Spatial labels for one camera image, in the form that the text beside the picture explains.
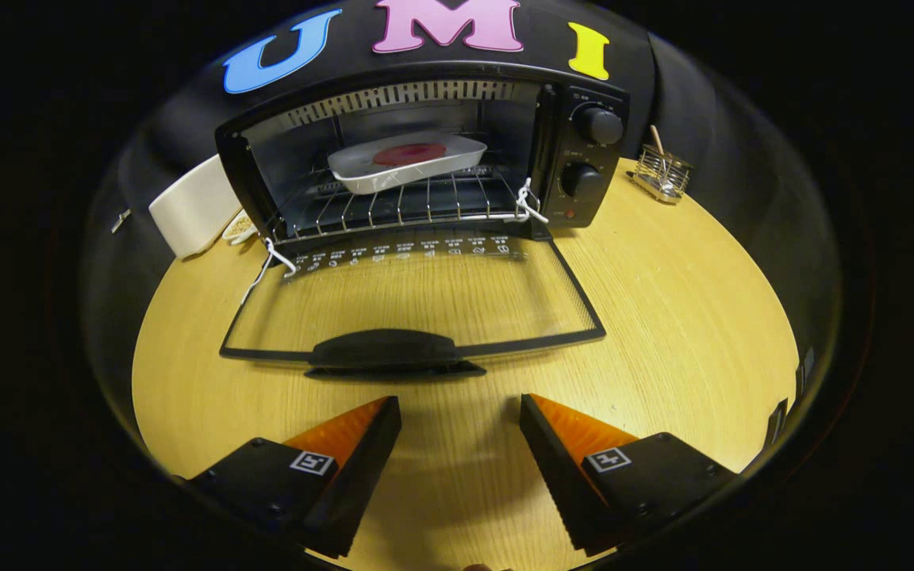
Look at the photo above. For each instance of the pink round ham slice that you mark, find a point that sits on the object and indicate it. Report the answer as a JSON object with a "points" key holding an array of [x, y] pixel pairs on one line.
{"points": [[409, 154]]}

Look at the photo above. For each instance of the wooden stick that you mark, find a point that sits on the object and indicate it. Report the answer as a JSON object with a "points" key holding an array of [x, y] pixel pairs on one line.
{"points": [[655, 139]]}

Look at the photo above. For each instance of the white rectangular food tray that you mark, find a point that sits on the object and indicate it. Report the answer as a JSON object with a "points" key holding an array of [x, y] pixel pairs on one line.
{"points": [[409, 178]]}

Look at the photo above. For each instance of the black toaster oven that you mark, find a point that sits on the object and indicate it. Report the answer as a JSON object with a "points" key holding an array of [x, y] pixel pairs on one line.
{"points": [[593, 152]]}

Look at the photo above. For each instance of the white bread toaster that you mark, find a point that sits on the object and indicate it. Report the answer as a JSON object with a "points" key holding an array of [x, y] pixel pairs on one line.
{"points": [[191, 210]]}

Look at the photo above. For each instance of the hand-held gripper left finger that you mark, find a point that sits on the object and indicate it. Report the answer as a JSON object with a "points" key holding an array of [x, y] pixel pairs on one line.
{"points": [[358, 488]]}

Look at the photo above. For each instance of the small silver clip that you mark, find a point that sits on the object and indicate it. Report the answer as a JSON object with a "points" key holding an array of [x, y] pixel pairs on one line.
{"points": [[120, 220]]}

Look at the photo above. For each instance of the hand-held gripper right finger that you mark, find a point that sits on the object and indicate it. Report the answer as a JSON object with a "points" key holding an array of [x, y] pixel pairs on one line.
{"points": [[560, 484]]}

